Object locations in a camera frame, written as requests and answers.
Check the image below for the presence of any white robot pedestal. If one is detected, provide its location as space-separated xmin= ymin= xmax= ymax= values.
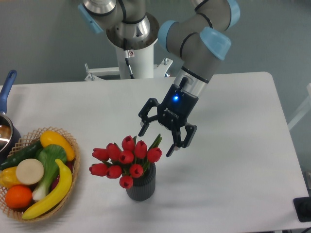
xmin=85 ymin=44 xmax=173 ymax=81

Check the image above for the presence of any green cucumber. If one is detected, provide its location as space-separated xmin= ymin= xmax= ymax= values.
xmin=0 ymin=140 xmax=43 ymax=171

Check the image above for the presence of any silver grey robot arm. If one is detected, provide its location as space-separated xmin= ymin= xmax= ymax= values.
xmin=78 ymin=0 xmax=240 ymax=156

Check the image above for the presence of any white frame at right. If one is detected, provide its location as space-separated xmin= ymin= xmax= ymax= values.
xmin=287 ymin=83 xmax=311 ymax=131

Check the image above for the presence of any dark red vegetable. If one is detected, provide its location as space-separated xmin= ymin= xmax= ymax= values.
xmin=50 ymin=161 xmax=74 ymax=191

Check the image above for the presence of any blue handled saucepan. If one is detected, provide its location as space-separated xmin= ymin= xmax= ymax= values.
xmin=0 ymin=70 xmax=21 ymax=163

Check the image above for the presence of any woven wicker basket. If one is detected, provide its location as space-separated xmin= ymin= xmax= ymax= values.
xmin=0 ymin=127 xmax=80 ymax=223

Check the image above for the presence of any black device at table edge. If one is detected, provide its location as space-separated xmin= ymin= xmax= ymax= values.
xmin=293 ymin=197 xmax=311 ymax=222

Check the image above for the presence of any yellow squash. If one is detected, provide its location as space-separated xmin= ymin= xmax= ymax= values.
xmin=40 ymin=131 xmax=75 ymax=161

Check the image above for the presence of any dark grey ribbed vase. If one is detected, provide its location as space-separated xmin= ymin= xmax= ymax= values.
xmin=126 ymin=163 xmax=156 ymax=201

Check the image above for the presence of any orange fruit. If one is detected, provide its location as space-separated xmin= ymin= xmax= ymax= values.
xmin=5 ymin=185 xmax=32 ymax=209

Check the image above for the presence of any yellow bell pepper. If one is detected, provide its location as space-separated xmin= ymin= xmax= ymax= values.
xmin=0 ymin=166 xmax=22 ymax=189

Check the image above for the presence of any beige round disc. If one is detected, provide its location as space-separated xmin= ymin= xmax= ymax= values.
xmin=16 ymin=159 xmax=44 ymax=185

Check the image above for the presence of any yellow banana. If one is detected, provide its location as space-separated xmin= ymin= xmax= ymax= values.
xmin=22 ymin=159 xmax=72 ymax=220

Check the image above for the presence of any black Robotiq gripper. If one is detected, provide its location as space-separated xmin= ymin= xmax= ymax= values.
xmin=138 ymin=84 xmax=199 ymax=157

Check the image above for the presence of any black cable on pedestal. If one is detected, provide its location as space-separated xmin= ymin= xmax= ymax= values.
xmin=122 ymin=38 xmax=135 ymax=80

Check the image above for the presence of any green bok choy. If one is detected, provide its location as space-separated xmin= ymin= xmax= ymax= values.
xmin=32 ymin=144 xmax=67 ymax=202

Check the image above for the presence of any red tulip bouquet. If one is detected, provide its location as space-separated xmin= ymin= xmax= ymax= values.
xmin=89 ymin=135 xmax=162 ymax=189

